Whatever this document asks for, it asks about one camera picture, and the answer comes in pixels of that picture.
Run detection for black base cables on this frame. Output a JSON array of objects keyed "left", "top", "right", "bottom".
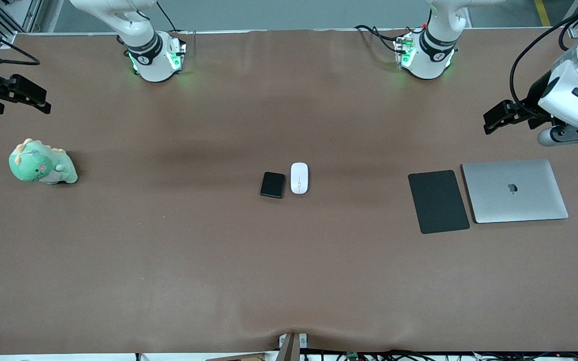
[{"left": 353, "top": 24, "right": 406, "bottom": 54}]

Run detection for silver laptop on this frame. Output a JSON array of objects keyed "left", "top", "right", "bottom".
[{"left": 461, "top": 159, "right": 569, "bottom": 224}]

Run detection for camera mount post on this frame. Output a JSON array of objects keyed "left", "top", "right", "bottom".
[{"left": 278, "top": 332, "right": 309, "bottom": 361}]

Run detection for long black arm cable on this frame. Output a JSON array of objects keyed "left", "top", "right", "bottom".
[{"left": 509, "top": 13, "right": 578, "bottom": 121}]

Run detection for black phone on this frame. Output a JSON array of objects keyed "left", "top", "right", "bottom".
[{"left": 260, "top": 171, "right": 286, "bottom": 199}]

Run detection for white computer mouse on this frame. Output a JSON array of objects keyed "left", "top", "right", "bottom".
[{"left": 290, "top": 162, "right": 309, "bottom": 195}]

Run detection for green dinosaur plush toy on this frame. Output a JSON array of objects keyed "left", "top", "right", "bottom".
[{"left": 9, "top": 138, "right": 79, "bottom": 185}]

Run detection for black mouse pad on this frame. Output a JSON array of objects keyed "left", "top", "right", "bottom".
[{"left": 408, "top": 169, "right": 471, "bottom": 235}]

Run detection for brown table cover mat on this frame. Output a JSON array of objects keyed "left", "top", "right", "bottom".
[{"left": 0, "top": 29, "right": 578, "bottom": 355}]

